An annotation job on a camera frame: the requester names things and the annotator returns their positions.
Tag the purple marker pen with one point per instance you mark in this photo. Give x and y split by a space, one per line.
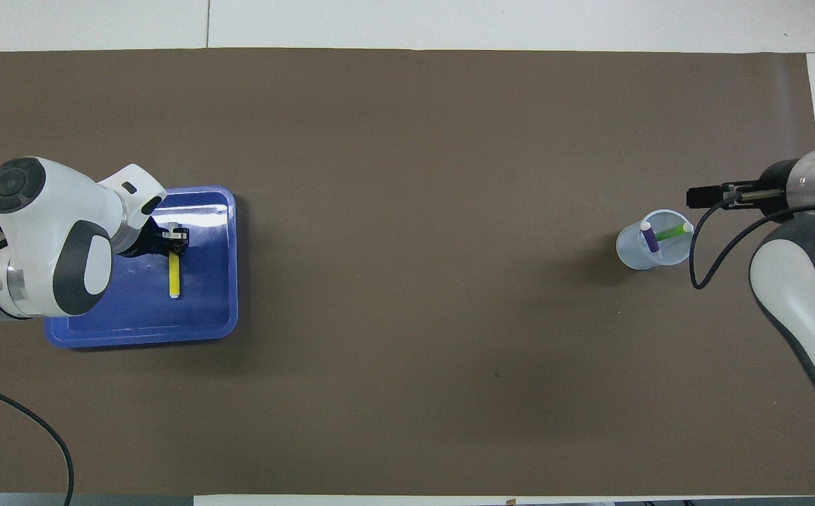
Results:
650 240

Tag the translucent plastic cup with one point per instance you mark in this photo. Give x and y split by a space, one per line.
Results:
636 256

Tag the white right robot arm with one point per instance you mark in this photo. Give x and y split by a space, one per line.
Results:
808 281

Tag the green marker pen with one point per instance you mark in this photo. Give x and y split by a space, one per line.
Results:
673 232

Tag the yellow marker pen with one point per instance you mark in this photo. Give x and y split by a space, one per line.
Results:
175 277

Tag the brown table mat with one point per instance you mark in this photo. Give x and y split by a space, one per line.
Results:
407 351

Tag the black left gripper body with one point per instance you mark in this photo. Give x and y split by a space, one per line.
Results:
147 239

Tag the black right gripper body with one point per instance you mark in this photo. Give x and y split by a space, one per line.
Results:
776 186

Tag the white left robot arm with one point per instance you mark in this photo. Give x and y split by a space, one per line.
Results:
42 232

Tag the blue plastic tray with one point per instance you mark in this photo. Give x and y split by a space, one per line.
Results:
204 316

